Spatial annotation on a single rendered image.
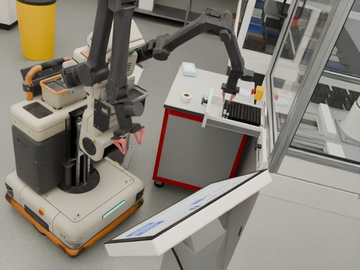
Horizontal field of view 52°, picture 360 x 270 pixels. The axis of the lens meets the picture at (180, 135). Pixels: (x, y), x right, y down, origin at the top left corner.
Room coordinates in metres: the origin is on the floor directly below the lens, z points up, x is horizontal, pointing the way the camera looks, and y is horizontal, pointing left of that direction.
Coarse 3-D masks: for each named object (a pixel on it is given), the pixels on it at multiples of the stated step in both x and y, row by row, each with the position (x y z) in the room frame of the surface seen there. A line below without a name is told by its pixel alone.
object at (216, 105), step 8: (216, 96) 1.99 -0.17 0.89; (216, 104) 1.99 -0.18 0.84; (248, 104) 1.98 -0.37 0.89; (208, 112) 1.88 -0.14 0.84; (216, 112) 1.90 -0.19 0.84; (264, 112) 1.97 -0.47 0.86; (208, 120) 1.75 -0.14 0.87; (216, 120) 1.75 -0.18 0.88; (224, 120) 1.75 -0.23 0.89; (264, 120) 1.89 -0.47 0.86; (224, 128) 1.75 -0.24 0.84; (232, 128) 1.74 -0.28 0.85; (240, 128) 1.74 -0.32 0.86; (248, 128) 1.74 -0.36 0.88; (256, 128) 1.74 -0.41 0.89; (256, 136) 1.74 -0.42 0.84
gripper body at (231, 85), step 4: (228, 80) 1.82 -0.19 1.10; (236, 80) 1.81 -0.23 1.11; (224, 84) 1.85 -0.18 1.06; (228, 84) 1.81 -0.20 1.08; (232, 84) 1.80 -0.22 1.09; (236, 84) 1.82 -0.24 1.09; (224, 88) 1.80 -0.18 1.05; (228, 88) 1.80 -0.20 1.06; (232, 88) 1.80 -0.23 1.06; (236, 88) 1.83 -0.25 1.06; (236, 92) 1.80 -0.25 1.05
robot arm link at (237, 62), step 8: (232, 24) 1.60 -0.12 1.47; (224, 32) 1.51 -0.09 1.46; (232, 32) 1.57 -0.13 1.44; (224, 40) 1.54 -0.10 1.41; (232, 40) 1.59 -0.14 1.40; (232, 48) 1.63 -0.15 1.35; (232, 56) 1.68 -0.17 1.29; (240, 56) 1.70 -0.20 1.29; (232, 64) 1.72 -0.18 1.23; (240, 64) 1.72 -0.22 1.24; (232, 72) 1.76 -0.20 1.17
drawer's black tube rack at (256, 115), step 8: (232, 104) 1.93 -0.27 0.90; (240, 104) 1.94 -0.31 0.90; (232, 112) 1.83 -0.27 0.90; (240, 112) 1.85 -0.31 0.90; (248, 112) 1.87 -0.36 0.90; (256, 112) 1.90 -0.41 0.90; (232, 120) 1.80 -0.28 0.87; (240, 120) 1.82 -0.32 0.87; (248, 120) 1.79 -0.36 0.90; (256, 120) 1.81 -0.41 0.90
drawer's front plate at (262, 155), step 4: (264, 132) 1.65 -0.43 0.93; (260, 136) 1.67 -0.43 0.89; (264, 136) 1.62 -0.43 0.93; (260, 140) 1.63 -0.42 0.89; (264, 140) 1.58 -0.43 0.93; (264, 144) 1.54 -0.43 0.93; (264, 148) 1.51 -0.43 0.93; (260, 152) 1.52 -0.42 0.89; (264, 152) 1.47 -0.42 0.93; (260, 156) 1.49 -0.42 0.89; (264, 156) 1.44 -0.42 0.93; (260, 160) 1.46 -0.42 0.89; (264, 160) 1.41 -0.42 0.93; (260, 164) 1.42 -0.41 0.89; (264, 164) 1.40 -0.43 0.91; (260, 168) 1.40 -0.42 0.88
